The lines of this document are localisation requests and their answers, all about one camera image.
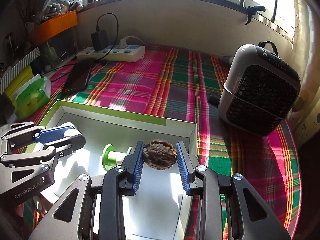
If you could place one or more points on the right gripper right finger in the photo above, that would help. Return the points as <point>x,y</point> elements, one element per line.
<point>248,215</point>

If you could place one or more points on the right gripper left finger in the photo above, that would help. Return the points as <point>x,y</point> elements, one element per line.
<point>72,216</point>

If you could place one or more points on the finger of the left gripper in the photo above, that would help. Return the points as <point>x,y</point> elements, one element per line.
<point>40,163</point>
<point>52,133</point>

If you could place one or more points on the round white dome massager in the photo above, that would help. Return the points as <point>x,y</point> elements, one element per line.
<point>69,130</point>

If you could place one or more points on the green white spool roller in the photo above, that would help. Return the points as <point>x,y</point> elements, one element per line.
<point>110,158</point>

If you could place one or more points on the brown walnut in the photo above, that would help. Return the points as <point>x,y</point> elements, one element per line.
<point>159,154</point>

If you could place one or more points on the green tissue pack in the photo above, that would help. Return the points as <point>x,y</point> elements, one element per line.
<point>33,95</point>

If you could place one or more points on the striped white box lid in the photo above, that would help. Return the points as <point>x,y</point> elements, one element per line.
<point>17,68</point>

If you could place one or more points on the yellow box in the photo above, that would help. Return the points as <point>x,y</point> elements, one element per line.
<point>25,75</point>

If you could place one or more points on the black smartphone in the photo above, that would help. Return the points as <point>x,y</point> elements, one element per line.
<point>78,78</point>

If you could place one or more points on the white green cardboard box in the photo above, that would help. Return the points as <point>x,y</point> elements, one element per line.
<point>160,209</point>

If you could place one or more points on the black charger adapter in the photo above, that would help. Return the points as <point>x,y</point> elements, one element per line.
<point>99,39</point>

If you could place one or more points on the white power strip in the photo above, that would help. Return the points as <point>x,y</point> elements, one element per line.
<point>131,53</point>

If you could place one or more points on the orange box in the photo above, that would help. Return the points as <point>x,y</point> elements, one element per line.
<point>52,27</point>

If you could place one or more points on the white plug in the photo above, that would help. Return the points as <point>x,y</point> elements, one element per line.
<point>123,42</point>

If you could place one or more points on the grey black mini heater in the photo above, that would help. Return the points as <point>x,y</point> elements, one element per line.
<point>259,91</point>

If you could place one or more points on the plaid pink green cloth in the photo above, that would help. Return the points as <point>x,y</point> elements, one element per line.
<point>175,83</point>

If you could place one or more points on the plastic bags pile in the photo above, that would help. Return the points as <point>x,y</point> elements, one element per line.
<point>52,8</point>

